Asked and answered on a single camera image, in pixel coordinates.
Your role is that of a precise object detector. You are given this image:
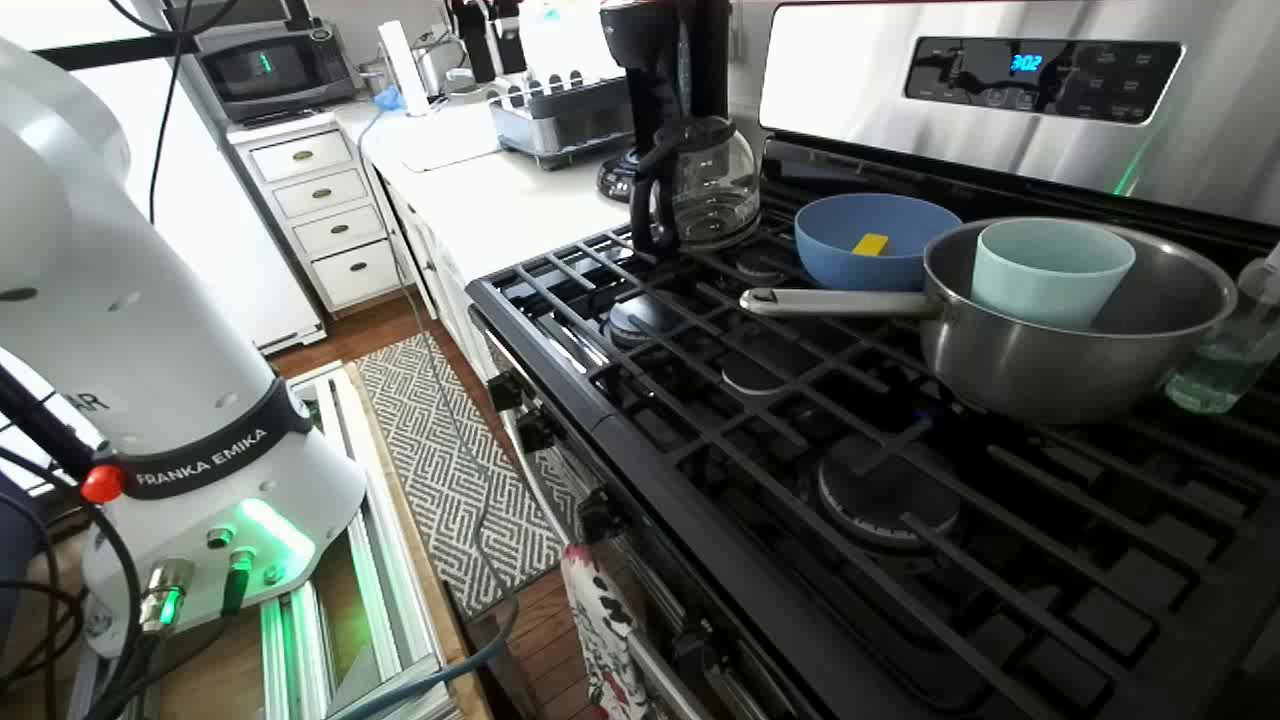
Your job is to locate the light blue bowl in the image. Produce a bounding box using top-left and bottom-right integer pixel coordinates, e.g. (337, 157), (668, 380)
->
(966, 215), (1139, 330)

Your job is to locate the white robot base platform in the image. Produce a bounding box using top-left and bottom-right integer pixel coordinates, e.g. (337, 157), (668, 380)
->
(253, 363), (465, 720)

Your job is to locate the glass coffee carafe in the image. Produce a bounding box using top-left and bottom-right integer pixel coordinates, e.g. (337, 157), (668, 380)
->
(628, 115), (769, 261)

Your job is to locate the white kitchen counter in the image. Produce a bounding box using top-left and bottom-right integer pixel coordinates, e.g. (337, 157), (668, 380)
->
(331, 91), (632, 393)

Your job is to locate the grey patterned rug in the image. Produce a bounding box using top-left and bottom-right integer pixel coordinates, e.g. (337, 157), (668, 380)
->
(347, 330), (573, 618)

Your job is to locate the black steel gas stove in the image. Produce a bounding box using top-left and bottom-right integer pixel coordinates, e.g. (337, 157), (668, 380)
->
(459, 0), (1280, 720)

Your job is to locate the grey countertop appliance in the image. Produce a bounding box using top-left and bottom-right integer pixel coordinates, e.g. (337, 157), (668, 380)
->
(489, 67), (636, 171)

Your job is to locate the red white hanging towel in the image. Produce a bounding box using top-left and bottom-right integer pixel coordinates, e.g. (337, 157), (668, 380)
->
(554, 534), (671, 720)

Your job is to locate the black coffee maker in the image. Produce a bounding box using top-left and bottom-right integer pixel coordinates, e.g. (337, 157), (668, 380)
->
(595, 0), (734, 204)

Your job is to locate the white drawer cabinet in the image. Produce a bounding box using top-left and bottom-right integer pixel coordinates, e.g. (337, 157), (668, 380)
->
(223, 113), (404, 316)

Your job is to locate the dark bottles cluster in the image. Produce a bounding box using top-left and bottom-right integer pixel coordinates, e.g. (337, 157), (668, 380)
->
(444, 0), (530, 86)

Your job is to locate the white upright bottle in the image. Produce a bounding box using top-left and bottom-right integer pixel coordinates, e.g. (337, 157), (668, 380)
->
(376, 17), (437, 121)

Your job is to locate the white refrigerator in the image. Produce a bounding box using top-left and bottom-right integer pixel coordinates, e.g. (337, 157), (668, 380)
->
(64, 57), (331, 359)

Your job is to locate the black microwave oven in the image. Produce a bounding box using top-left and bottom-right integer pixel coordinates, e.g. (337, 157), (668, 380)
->
(194, 20), (359, 130)

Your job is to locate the clear glass bottle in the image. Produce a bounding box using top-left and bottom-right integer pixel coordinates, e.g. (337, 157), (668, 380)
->
(1158, 238), (1280, 421)

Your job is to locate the grey floor cable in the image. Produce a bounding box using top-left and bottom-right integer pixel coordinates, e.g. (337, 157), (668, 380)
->
(331, 591), (527, 720)

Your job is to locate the steel saucepan with handle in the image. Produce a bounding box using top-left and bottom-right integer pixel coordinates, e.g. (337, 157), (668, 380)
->
(734, 215), (1240, 433)

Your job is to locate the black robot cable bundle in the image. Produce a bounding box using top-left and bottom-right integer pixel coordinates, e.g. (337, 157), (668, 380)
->
(0, 363), (150, 720)

